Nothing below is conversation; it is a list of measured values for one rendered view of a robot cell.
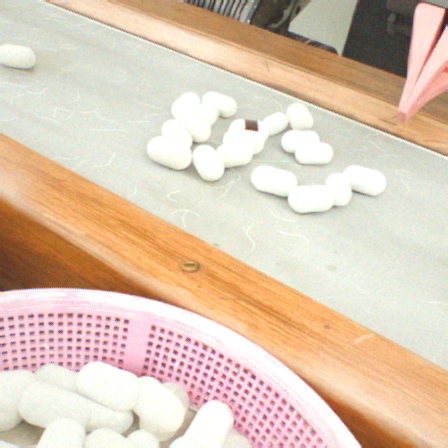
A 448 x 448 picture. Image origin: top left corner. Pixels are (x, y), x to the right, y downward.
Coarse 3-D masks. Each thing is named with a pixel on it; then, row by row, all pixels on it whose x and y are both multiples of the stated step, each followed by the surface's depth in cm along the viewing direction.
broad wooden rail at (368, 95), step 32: (64, 0) 72; (96, 0) 71; (128, 0) 71; (160, 0) 74; (128, 32) 68; (160, 32) 67; (192, 32) 65; (224, 32) 66; (256, 32) 68; (224, 64) 63; (256, 64) 62; (288, 64) 61; (320, 64) 62; (352, 64) 64; (320, 96) 59; (352, 96) 58; (384, 96) 57; (384, 128) 56; (416, 128) 55
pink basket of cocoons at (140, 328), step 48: (48, 336) 27; (96, 336) 28; (144, 336) 28; (192, 336) 27; (240, 336) 26; (240, 384) 26; (288, 384) 25; (240, 432) 27; (288, 432) 25; (336, 432) 23
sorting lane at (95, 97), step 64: (0, 0) 71; (0, 64) 55; (64, 64) 57; (128, 64) 60; (192, 64) 63; (0, 128) 45; (64, 128) 46; (128, 128) 48; (320, 128) 54; (128, 192) 40; (192, 192) 41; (256, 192) 43; (384, 192) 46; (256, 256) 36; (320, 256) 37; (384, 256) 39; (384, 320) 33
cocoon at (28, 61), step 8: (0, 48) 54; (8, 48) 53; (16, 48) 54; (24, 48) 54; (0, 56) 54; (8, 56) 53; (16, 56) 53; (24, 56) 53; (32, 56) 54; (8, 64) 54; (16, 64) 54; (24, 64) 54; (32, 64) 54
